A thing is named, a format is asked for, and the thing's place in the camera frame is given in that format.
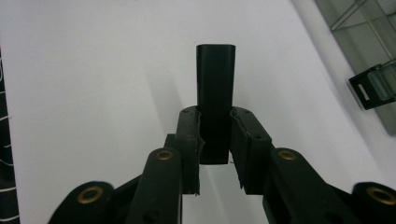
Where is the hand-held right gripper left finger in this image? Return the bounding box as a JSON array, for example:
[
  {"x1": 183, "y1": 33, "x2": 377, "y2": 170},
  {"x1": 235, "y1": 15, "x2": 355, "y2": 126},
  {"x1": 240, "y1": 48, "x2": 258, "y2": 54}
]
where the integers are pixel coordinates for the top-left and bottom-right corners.
[{"x1": 125, "y1": 105, "x2": 206, "y2": 224}]

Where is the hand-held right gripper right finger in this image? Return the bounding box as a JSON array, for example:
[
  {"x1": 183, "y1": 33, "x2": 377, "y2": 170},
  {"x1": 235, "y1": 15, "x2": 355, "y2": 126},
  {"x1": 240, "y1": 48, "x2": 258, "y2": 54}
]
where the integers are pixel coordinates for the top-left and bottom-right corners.
[{"x1": 229, "y1": 106, "x2": 359, "y2": 224}]

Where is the small black bar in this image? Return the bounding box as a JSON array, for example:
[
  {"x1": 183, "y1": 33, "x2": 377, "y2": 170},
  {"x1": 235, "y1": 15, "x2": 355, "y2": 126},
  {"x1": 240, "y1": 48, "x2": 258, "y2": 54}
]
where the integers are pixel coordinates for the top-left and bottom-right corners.
[{"x1": 195, "y1": 44, "x2": 236, "y2": 165}]

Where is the grey transparent compartment box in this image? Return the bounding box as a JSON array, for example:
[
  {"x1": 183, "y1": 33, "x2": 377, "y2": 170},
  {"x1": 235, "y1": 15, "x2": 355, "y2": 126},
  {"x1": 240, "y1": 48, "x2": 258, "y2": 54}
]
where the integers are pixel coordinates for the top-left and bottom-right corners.
[{"x1": 314, "y1": 0, "x2": 396, "y2": 137}]

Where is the black striped shirt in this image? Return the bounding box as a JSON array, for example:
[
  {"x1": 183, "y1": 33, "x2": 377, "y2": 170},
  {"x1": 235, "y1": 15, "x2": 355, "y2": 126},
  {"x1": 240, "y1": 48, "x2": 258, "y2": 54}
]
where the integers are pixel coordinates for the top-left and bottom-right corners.
[{"x1": 0, "y1": 46, "x2": 21, "y2": 224}]

